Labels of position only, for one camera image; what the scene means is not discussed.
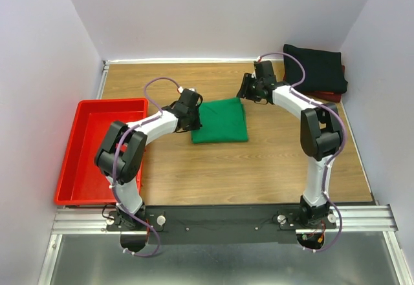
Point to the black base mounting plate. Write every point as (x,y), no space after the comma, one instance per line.
(222,224)

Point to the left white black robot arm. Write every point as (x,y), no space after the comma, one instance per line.
(120,154)

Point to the green t-shirt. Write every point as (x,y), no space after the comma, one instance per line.
(223,121)

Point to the aluminium frame rail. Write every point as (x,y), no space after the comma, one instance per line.
(363,249)

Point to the red plastic bin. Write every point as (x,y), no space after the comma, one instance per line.
(80,182)

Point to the dark red folded t-shirt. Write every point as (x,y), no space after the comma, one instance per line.
(330,97)

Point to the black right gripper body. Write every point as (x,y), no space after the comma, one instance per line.
(249,88)

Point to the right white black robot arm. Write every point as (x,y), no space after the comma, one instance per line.
(321,135)

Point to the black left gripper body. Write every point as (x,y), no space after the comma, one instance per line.
(194,123)

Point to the black folded t-shirt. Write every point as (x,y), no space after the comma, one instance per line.
(294,70)

